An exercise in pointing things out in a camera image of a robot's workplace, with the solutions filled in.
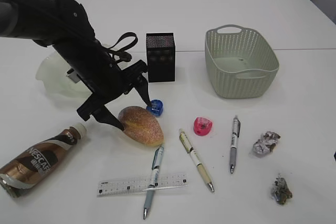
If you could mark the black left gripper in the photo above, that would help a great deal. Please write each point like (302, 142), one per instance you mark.
(97, 67)

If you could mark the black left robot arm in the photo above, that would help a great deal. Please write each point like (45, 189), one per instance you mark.
(64, 25)

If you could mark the cream grip ballpoint pen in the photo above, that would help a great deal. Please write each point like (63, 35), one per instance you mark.
(196, 160)

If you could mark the pale green wavy glass plate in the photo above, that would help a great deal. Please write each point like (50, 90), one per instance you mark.
(52, 72)

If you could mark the black mesh pen holder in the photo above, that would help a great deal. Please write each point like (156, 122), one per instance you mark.
(160, 55)

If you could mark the blue pencil sharpener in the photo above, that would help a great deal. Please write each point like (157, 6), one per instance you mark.
(156, 107)

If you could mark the dark paper ball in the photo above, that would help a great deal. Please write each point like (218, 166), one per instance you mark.
(280, 191)

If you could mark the clear plastic ruler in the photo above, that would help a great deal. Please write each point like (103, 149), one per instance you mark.
(136, 185)

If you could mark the grey grip ballpoint pen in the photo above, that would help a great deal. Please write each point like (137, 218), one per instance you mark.
(234, 144)

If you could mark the pink pencil sharpener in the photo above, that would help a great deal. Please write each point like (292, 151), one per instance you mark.
(202, 126)

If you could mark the brown Nescafe coffee bottle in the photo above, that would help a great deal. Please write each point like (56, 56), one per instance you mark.
(29, 168)

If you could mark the pale green plastic basket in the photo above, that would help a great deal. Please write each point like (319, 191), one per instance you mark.
(239, 65)

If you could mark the white paper ball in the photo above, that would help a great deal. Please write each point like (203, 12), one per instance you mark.
(266, 143)

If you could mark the sugared bread roll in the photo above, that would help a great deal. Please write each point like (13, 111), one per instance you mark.
(141, 126)

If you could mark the blue grip ballpoint pen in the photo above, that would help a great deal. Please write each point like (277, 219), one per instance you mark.
(157, 160)

